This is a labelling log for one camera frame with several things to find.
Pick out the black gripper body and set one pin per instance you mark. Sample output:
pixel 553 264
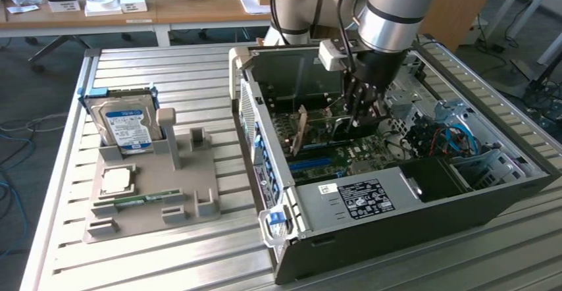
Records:
pixel 378 68

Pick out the black green graphics card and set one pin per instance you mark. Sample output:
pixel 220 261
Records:
pixel 342 133

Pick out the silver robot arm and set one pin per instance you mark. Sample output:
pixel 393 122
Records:
pixel 395 17

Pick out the metal disk bay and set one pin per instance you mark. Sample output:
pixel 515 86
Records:
pixel 402 111

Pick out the green motherboard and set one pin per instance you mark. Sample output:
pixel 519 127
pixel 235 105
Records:
pixel 351 159

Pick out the blue expansion slot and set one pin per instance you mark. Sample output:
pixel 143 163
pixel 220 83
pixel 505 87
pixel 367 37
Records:
pixel 310 164

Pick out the brown wooden cabinet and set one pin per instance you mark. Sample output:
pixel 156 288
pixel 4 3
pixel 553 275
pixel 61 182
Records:
pixel 461 8

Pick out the black plastic shroud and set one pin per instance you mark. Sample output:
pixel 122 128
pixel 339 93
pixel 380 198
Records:
pixel 434 179

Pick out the metal drive cage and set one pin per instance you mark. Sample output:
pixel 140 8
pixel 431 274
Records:
pixel 487 169

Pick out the grey power supply unit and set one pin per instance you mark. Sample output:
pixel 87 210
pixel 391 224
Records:
pixel 320 212

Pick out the white paper stack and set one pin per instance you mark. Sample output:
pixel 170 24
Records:
pixel 252 4

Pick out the black equipment stand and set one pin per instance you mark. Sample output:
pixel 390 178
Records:
pixel 545 90

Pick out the blue case latch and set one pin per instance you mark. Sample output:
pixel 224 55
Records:
pixel 274 218

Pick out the open grey PC case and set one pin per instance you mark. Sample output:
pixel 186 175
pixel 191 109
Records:
pixel 395 238

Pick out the wooden desk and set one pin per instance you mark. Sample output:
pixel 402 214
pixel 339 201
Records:
pixel 65 19
pixel 206 11

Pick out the grey parts rack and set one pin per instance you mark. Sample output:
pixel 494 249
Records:
pixel 175 185

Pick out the hard disk with blue caddy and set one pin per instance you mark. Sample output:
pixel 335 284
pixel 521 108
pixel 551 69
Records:
pixel 127 129

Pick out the green RAM stick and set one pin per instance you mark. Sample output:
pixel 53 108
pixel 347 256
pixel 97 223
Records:
pixel 131 200

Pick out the plain white box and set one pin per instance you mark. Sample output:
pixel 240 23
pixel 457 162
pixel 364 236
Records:
pixel 131 3

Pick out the silver CPU chip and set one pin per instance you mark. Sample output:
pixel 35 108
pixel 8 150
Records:
pixel 115 180

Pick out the flat white box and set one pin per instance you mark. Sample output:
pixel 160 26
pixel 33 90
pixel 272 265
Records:
pixel 103 12

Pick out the white tape roll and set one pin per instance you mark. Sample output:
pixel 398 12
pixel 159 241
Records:
pixel 103 6

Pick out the white box with black face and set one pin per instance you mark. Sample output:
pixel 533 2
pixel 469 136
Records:
pixel 63 6

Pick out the white paper slip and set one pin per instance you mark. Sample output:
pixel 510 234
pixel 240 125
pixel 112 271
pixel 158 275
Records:
pixel 21 9

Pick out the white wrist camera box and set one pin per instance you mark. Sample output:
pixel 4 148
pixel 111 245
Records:
pixel 331 55

